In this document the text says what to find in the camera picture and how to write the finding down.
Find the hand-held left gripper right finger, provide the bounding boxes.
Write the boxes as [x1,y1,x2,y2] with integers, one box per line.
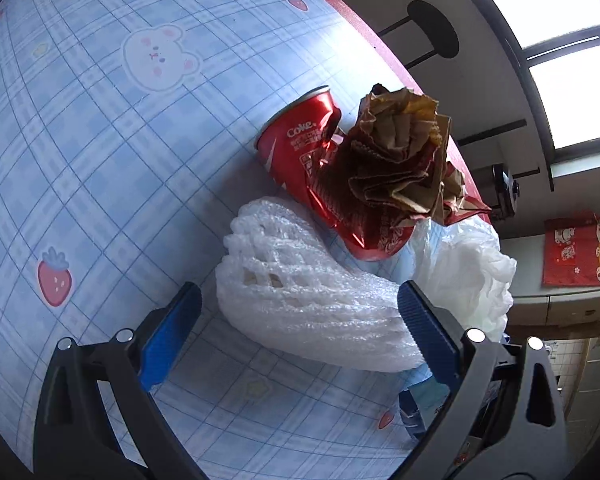
[396,279,567,480]

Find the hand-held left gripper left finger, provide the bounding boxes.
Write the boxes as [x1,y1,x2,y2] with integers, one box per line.
[32,281,211,480]

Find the white foam fruit net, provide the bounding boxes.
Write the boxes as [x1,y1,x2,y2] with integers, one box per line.
[215,197,431,374]

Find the blue packet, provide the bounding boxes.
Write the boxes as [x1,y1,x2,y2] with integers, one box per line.
[398,365,462,442]

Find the white plastic bag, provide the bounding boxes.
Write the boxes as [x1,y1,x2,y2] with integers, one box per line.
[409,212,517,342]

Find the red snack wrapper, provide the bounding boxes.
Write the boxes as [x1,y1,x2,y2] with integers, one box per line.
[307,132,492,262]

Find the red printed cloth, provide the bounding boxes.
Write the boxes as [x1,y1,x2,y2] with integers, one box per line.
[542,212,600,289]

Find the crumpled brown paper wrapper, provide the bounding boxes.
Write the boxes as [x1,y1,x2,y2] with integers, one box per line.
[347,85,467,227]

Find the plaid printed tablecloth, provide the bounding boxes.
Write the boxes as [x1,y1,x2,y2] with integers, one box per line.
[0,0,481,480]

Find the crushed red soda can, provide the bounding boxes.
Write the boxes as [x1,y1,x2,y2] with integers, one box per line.
[254,86,346,197]

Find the dark-framed window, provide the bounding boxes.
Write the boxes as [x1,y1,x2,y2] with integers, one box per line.
[445,0,600,179]

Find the black round stool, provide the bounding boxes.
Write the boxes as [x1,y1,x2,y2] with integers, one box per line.
[379,0,460,69]

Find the red-edged table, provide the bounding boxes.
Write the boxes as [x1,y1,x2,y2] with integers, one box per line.
[277,0,492,211]

